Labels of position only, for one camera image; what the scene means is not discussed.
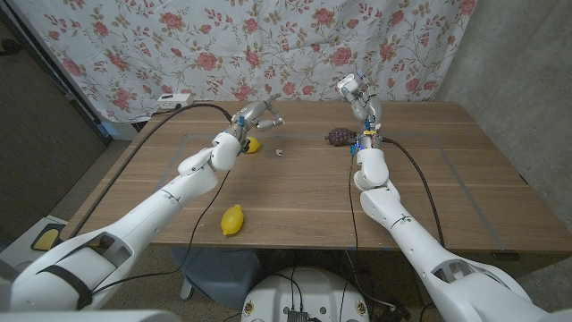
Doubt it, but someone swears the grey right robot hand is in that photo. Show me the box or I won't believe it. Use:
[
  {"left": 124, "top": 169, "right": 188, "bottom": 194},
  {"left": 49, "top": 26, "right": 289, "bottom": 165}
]
[{"left": 337, "top": 71, "right": 384, "bottom": 157}]

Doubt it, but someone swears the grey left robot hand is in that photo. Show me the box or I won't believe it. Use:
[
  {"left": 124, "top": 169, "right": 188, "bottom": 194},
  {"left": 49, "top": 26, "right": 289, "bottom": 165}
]
[{"left": 224, "top": 92, "right": 287, "bottom": 153}]

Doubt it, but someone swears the white AirPods case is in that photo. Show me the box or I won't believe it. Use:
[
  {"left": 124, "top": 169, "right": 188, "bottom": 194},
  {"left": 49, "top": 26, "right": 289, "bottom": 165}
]
[{"left": 337, "top": 73, "right": 361, "bottom": 95}]

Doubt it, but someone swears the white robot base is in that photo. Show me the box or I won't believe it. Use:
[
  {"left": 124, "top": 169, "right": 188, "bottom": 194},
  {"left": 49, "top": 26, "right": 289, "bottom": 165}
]
[{"left": 240, "top": 267, "right": 370, "bottom": 322}]

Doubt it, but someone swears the purple toy grape cluster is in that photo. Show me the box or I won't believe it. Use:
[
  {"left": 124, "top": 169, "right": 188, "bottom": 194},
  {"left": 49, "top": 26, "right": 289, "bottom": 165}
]
[{"left": 324, "top": 127, "right": 358, "bottom": 148}]

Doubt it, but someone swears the white power strip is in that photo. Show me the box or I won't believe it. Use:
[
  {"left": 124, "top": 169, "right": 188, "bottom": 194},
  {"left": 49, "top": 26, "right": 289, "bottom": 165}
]
[{"left": 156, "top": 92, "right": 195, "bottom": 111}]

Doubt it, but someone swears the floral print backdrop curtain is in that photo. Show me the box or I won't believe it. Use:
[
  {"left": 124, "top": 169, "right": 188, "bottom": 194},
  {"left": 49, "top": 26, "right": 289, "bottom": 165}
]
[{"left": 8, "top": 0, "right": 477, "bottom": 124}]

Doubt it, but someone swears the black power adapter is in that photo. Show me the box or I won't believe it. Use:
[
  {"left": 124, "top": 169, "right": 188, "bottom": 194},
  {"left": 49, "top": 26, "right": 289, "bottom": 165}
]
[{"left": 377, "top": 302, "right": 412, "bottom": 322}]

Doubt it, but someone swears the yellow and black floor mat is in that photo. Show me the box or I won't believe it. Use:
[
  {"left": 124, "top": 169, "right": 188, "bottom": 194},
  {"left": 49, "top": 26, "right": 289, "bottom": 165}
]
[{"left": 30, "top": 223, "right": 66, "bottom": 251}]

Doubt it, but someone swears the white robot chest edge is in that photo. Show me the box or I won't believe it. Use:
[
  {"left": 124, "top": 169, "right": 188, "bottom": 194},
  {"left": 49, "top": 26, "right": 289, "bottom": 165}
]
[{"left": 0, "top": 309, "right": 181, "bottom": 322}]

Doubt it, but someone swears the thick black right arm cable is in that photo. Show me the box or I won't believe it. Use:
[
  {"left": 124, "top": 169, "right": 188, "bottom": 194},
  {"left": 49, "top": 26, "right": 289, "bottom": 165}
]
[{"left": 382, "top": 137, "right": 447, "bottom": 250}]

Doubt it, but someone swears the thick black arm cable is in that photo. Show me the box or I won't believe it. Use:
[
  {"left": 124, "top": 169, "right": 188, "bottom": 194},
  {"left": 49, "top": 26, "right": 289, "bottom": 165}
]
[
  {"left": 66, "top": 102, "right": 233, "bottom": 241},
  {"left": 382, "top": 137, "right": 447, "bottom": 250}
]

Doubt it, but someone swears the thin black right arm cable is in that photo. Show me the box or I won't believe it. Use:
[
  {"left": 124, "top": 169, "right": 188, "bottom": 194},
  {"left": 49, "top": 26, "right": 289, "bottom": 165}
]
[{"left": 348, "top": 154, "right": 359, "bottom": 250}]

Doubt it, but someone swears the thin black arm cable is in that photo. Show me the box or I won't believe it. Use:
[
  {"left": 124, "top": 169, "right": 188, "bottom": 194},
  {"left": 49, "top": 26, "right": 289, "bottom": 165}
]
[
  {"left": 348, "top": 154, "right": 359, "bottom": 250},
  {"left": 91, "top": 169, "right": 231, "bottom": 296}
]

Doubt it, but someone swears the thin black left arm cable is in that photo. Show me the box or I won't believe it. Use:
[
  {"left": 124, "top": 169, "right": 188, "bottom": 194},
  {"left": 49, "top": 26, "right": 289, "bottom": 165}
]
[{"left": 91, "top": 169, "right": 231, "bottom": 296}]

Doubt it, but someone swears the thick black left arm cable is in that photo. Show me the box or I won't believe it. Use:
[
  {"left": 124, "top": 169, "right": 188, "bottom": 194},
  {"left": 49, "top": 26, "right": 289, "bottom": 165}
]
[{"left": 66, "top": 102, "right": 233, "bottom": 241}]

